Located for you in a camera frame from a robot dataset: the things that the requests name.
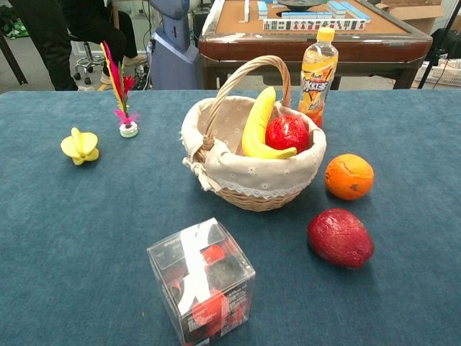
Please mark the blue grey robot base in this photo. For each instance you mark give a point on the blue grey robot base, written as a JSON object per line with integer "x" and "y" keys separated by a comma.
{"x": 173, "y": 47}

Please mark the wicker basket with cloth liner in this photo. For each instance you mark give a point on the wicker basket with cloth liner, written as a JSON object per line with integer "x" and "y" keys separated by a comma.
{"x": 252, "y": 176}

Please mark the yellow banana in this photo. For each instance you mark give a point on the yellow banana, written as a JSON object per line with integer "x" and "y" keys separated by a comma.
{"x": 256, "y": 126}

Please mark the red apple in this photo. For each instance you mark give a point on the red apple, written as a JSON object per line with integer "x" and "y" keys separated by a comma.
{"x": 287, "y": 132}

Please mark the clear plastic box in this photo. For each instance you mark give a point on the clear plastic box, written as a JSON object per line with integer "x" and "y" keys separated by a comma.
{"x": 201, "y": 284}

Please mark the orange fruit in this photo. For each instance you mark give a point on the orange fruit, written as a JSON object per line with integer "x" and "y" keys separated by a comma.
{"x": 349, "y": 176}

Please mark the dark red mango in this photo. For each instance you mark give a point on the dark red mango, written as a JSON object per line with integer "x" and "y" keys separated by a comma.
{"x": 340, "y": 238}

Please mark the feather shuttlecock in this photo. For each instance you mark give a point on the feather shuttlecock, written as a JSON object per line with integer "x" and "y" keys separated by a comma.
{"x": 122, "y": 97}

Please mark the iced tea bottle yellow cap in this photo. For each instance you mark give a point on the iced tea bottle yellow cap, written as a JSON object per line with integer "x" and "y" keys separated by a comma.
{"x": 319, "y": 72}

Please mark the yellow star fruit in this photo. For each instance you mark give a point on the yellow star fruit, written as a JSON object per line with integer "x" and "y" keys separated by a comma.
{"x": 80, "y": 146}

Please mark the blue table cloth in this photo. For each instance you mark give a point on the blue table cloth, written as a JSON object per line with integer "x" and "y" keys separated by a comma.
{"x": 90, "y": 234}

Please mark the row of mahjong tiles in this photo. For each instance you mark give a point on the row of mahjong tiles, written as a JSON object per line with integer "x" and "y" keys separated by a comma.
{"x": 313, "y": 24}

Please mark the black swivel stool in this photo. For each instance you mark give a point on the black swivel stool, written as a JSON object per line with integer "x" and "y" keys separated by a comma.
{"x": 86, "y": 63}

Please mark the brown mahjong table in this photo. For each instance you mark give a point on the brown mahjong table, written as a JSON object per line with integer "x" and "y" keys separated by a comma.
{"x": 360, "y": 43}

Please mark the person in black clothes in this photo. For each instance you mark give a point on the person in black clothes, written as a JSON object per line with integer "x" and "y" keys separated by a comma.
{"x": 65, "y": 36}

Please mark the white plastic crate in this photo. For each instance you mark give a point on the white plastic crate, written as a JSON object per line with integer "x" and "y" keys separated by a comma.
{"x": 441, "y": 74}

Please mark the black tripod stand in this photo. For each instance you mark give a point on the black tripod stand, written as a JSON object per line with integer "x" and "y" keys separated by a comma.
{"x": 437, "y": 47}

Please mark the cardboard box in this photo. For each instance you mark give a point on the cardboard box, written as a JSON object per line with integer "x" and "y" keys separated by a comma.
{"x": 414, "y": 9}

